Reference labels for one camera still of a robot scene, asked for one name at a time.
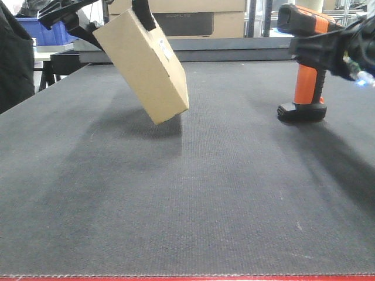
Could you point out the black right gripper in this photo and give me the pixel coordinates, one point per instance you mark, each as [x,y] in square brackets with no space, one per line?
[347,52]

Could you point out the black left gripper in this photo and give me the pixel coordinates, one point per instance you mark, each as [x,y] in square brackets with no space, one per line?
[80,26]

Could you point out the orange black barcode scanner gun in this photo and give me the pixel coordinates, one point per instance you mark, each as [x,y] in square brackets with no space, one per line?
[302,22]

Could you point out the small brown cardboard package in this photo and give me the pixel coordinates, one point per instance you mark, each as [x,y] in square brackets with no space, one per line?
[161,87]

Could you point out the large cardboard box black print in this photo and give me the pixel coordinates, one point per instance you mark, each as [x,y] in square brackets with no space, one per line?
[199,19]

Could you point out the blue plastic crate background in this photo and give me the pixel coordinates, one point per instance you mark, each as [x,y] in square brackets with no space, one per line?
[56,36]

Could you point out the white barcode label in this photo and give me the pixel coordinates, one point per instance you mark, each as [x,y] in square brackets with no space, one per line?
[165,49]

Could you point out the black side table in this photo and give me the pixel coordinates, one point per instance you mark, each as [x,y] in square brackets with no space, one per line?
[56,65]

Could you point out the grey raised table ledge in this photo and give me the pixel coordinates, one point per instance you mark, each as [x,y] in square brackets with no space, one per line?
[188,50]

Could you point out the black jacket on chair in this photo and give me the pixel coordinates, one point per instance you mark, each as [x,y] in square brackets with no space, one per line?
[17,61]

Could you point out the dark grey table mat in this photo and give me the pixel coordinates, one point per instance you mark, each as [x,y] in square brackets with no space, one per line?
[91,187]

